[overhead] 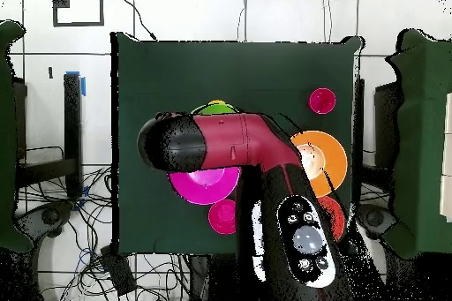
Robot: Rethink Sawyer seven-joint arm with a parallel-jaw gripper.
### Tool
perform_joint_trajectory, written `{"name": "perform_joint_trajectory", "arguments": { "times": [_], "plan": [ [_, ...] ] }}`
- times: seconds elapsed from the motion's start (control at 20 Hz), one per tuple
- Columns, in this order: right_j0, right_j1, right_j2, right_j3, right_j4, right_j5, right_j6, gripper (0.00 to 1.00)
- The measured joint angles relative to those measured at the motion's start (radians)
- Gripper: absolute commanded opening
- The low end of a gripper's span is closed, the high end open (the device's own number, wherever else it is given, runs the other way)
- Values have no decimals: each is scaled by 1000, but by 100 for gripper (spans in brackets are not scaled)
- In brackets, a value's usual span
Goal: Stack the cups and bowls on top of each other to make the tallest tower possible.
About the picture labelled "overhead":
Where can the lime green bowl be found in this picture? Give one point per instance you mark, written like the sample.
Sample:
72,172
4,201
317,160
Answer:
212,109

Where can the large pink bowl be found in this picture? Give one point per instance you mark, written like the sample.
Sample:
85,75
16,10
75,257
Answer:
197,191

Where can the large orange bowl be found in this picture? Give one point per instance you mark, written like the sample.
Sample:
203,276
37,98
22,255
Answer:
333,159

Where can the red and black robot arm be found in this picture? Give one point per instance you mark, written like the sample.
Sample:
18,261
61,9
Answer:
229,138

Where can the small red-pink bowl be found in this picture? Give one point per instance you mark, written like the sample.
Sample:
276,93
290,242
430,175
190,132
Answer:
220,217

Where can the dark green tablecloth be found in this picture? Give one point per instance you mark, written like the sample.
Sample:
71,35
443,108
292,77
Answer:
176,75

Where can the red-pink cup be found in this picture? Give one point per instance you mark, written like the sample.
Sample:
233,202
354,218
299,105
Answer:
322,100

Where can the red-orange bowl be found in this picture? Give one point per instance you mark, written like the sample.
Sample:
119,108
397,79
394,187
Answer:
335,216

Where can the blue tape strip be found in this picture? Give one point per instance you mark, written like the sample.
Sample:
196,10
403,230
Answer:
83,87

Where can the black floor box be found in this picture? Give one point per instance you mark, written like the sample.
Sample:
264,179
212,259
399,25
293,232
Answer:
118,272

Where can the black chair base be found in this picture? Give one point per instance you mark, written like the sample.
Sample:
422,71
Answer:
374,219
49,216

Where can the green cloth side table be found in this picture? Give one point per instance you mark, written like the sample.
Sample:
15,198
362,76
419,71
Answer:
7,138
423,138

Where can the black metal frame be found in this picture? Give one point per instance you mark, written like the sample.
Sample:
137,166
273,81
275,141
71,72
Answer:
386,121
72,121

